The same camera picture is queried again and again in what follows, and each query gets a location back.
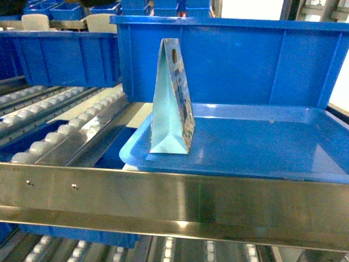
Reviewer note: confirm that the flower gift bag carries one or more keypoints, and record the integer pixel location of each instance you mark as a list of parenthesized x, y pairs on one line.
[(172, 124)]

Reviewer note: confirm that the large blue crate behind tray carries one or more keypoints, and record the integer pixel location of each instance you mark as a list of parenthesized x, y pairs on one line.
[(233, 61)]

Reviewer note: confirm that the white roller track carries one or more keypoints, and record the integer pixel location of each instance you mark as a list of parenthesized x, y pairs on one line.
[(41, 148)]

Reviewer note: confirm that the blue plastic tray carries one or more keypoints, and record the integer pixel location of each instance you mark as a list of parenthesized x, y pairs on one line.
[(280, 142)]

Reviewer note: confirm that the blue crate on left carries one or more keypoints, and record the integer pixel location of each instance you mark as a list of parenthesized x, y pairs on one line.
[(66, 58)]

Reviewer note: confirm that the stainless steel front rail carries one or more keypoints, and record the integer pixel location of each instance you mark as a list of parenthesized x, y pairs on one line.
[(272, 212)]

